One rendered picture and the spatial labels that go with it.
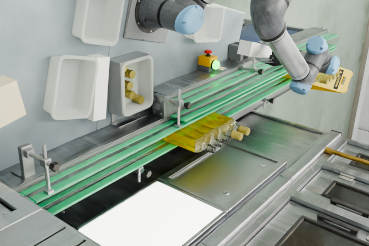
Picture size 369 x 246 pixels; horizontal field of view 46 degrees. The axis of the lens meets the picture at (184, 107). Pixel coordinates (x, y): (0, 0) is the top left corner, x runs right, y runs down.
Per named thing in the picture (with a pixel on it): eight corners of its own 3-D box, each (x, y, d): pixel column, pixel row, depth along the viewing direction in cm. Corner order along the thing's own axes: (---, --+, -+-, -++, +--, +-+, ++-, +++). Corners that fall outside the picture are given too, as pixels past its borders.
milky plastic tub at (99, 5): (64, 38, 153) (80, 43, 148) (73, -28, 149) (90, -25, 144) (101, 43, 167) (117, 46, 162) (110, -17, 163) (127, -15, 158)
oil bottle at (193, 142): (159, 139, 188) (199, 155, 176) (159, 127, 186) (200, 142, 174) (168, 134, 192) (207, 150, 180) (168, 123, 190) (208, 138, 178)
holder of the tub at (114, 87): (108, 124, 180) (122, 129, 175) (105, 59, 169) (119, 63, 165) (138, 111, 192) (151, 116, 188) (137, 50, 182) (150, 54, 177)
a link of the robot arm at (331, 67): (339, 51, 170) (342, 62, 176) (312, 46, 176) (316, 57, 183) (331, 69, 168) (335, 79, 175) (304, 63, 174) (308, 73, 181)
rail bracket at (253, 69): (238, 70, 227) (260, 75, 219) (238, 56, 224) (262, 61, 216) (241, 68, 230) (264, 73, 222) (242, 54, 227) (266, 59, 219)
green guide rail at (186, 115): (170, 117, 189) (184, 122, 185) (170, 115, 189) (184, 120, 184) (326, 44, 317) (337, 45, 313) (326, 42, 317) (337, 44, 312)
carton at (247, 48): (240, 39, 186) (252, 42, 183) (264, 44, 206) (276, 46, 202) (236, 53, 187) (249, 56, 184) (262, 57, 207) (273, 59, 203)
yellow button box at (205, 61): (196, 69, 220) (208, 72, 215) (197, 55, 217) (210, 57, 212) (205, 66, 225) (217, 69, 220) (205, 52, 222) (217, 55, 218)
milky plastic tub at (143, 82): (108, 112, 177) (123, 118, 172) (106, 59, 169) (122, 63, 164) (138, 100, 190) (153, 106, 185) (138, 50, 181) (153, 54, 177)
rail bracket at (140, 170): (121, 176, 175) (145, 188, 167) (120, 161, 172) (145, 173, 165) (128, 172, 178) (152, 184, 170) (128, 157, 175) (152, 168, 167)
